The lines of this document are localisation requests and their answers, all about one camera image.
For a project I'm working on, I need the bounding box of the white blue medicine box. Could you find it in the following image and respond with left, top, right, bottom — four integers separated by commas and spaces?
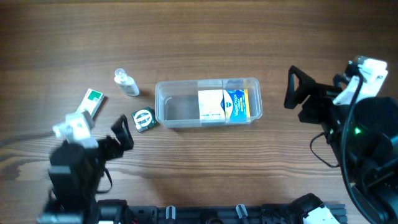
198, 90, 225, 120

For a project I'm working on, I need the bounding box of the clear plastic container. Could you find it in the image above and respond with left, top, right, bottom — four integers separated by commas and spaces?
155, 78, 262, 128

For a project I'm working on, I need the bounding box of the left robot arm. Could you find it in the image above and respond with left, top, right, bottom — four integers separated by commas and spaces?
37, 114, 139, 224

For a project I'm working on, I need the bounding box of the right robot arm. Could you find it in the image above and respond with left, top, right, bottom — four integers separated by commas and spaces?
284, 63, 397, 223

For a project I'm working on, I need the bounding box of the blue yellow VapoDrops box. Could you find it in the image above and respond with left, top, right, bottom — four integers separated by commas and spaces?
223, 89, 251, 123

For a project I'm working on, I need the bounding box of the white plastic bottle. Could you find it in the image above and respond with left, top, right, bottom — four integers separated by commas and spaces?
114, 68, 140, 96

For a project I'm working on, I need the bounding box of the right black cable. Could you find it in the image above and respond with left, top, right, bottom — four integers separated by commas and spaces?
309, 73, 386, 223

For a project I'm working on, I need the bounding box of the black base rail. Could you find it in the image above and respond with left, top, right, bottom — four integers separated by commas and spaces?
117, 204, 292, 224

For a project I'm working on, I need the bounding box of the green round floss pack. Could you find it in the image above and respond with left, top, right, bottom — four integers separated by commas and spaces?
131, 107, 158, 133

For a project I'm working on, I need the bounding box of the white green medicine box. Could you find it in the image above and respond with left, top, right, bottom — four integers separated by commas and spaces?
76, 88, 104, 118

